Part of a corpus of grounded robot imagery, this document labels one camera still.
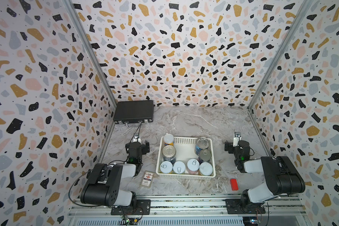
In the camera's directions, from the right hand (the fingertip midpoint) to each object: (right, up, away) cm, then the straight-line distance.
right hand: (235, 140), depth 95 cm
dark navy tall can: (-23, -7, -11) cm, 26 cm away
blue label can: (-44, -6, -11) cm, 46 cm away
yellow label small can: (-46, -14, -12) cm, 49 cm away
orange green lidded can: (-23, -14, -15) cm, 31 cm away
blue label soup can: (-24, -1, -7) cm, 25 cm away
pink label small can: (-30, -14, -12) cm, 35 cm away
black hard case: (-75, +21, +22) cm, 81 cm away
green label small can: (-38, -14, -13) cm, 43 cm away
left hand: (-64, 0, -3) cm, 64 cm away
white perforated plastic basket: (-30, -11, -2) cm, 32 cm away
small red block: (-6, -23, -14) cm, 28 cm away
